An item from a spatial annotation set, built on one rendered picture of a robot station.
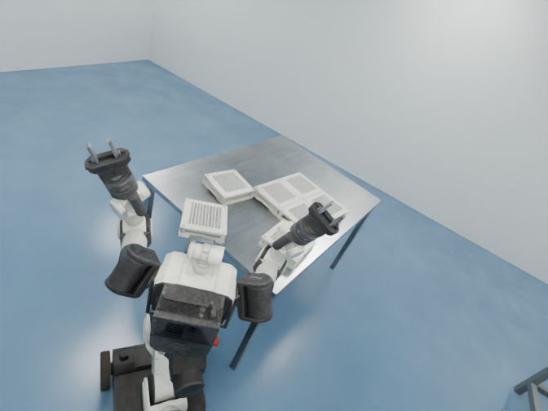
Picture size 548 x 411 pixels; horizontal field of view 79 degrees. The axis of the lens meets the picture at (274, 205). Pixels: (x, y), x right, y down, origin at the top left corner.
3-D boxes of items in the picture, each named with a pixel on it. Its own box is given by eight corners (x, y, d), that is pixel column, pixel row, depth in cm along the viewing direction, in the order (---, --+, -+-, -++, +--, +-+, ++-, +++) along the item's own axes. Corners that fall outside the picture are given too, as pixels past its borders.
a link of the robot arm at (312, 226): (332, 240, 105) (309, 252, 114) (344, 224, 112) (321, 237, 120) (307, 209, 105) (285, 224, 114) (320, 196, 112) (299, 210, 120)
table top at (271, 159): (280, 138, 316) (282, 134, 314) (379, 203, 278) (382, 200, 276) (141, 179, 205) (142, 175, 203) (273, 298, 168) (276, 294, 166)
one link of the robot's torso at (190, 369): (204, 393, 129) (213, 372, 119) (170, 402, 123) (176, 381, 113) (191, 329, 148) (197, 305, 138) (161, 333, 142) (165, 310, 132)
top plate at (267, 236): (282, 220, 204) (283, 218, 203) (315, 244, 197) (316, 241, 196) (260, 238, 186) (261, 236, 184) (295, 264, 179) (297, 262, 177)
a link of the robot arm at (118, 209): (130, 182, 111) (133, 196, 123) (106, 198, 107) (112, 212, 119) (143, 196, 111) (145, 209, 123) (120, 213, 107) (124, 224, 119)
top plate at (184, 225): (227, 208, 197) (227, 205, 196) (226, 237, 178) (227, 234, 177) (185, 200, 190) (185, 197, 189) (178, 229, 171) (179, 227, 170)
